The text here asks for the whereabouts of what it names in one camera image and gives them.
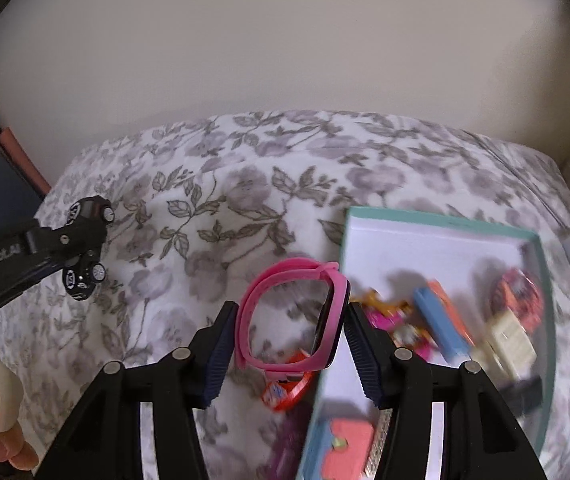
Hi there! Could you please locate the black power adapter cube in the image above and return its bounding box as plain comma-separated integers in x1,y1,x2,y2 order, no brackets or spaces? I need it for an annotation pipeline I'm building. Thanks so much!
500,376,543,417

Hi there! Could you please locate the cream hair claw clip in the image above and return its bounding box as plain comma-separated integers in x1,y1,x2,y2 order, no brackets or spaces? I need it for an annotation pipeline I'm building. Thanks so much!
470,310,536,388

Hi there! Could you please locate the black toy car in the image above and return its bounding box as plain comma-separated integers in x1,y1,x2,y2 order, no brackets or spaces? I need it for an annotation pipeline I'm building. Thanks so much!
62,195,114,301

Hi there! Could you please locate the blue orange retractable knife toy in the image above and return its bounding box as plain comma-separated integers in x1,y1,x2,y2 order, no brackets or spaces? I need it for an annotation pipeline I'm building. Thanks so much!
413,281,474,362

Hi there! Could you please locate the pink doll figure toy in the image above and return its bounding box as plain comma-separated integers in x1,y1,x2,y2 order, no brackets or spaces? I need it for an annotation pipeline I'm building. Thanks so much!
355,288,438,361

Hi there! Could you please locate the clear round bead case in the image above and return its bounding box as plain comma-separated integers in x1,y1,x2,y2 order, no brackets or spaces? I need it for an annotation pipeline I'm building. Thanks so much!
490,268,544,335

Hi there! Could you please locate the red white glue stick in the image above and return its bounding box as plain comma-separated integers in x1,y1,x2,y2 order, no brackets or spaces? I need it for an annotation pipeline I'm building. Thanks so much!
261,364,316,412

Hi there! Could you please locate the purple lighter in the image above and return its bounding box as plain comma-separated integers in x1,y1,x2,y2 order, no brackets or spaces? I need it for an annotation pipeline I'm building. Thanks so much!
265,405,311,480

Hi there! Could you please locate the pink wrist band watch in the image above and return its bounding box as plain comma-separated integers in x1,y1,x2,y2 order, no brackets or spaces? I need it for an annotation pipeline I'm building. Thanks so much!
234,257,350,380

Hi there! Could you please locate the gold black patterned box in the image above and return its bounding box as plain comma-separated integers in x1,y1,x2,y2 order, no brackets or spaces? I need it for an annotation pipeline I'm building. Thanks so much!
364,410,393,479

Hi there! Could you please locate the person's left hand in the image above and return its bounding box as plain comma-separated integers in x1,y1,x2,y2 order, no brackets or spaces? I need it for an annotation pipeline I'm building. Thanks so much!
0,353,41,470

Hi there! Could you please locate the teal rimmed white tray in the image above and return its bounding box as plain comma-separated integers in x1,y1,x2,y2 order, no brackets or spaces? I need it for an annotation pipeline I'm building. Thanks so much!
293,205,558,480

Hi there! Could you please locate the floral grey white blanket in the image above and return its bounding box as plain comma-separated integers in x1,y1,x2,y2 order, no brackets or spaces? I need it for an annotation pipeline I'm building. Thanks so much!
0,110,570,479

